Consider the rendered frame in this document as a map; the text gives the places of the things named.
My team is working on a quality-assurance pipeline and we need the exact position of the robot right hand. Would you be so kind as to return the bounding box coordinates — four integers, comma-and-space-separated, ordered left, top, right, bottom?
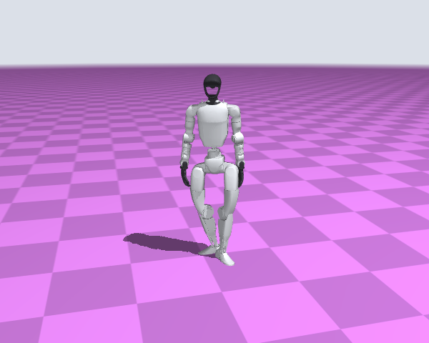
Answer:
180, 161, 190, 187

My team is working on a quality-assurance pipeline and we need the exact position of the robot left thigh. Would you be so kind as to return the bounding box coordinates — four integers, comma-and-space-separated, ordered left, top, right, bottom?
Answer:
217, 162, 239, 219

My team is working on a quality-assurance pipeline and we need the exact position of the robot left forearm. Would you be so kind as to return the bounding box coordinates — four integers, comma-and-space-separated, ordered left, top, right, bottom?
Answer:
234, 136, 245, 166

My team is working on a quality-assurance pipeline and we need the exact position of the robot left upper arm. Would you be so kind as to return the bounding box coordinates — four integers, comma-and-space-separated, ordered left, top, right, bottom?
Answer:
227, 104, 244, 144

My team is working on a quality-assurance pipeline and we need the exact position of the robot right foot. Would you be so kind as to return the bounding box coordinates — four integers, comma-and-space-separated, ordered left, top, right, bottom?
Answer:
198, 244, 220, 255

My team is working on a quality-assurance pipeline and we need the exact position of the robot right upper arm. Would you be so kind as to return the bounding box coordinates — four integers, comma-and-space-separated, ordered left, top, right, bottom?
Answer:
184, 104, 199, 143

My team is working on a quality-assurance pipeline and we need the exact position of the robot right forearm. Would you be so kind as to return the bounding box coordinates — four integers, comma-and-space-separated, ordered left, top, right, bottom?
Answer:
180, 133, 192, 166

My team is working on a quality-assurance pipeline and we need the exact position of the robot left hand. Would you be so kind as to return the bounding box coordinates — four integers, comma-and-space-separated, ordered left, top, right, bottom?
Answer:
238, 161, 245, 188

